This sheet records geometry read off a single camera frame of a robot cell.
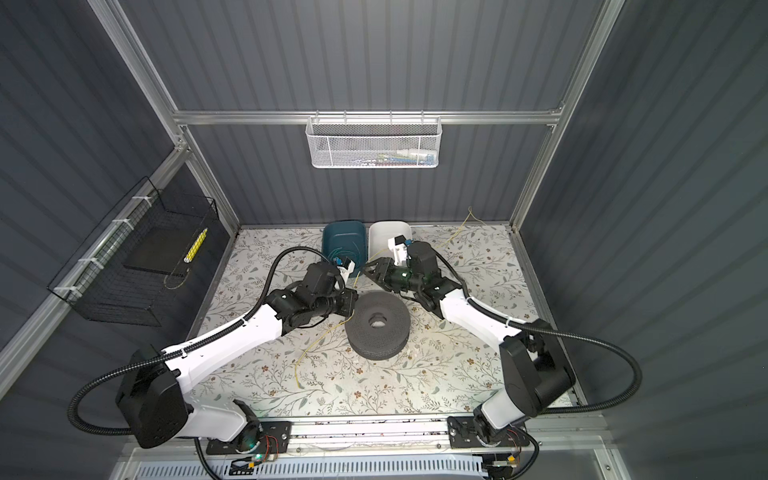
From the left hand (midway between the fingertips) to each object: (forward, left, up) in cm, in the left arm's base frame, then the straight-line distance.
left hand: (358, 295), depth 82 cm
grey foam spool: (-8, -5, -14) cm, 16 cm away
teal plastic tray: (+36, +6, -15) cm, 39 cm away
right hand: (+2, -2, +6) cm, 7 cm away
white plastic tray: (+36, -7, -13) cm, 39 cm away
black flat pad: (+9, +49, +12) cm, 52 cm away
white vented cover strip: (-38, -15, -17) cm, 45 cm away
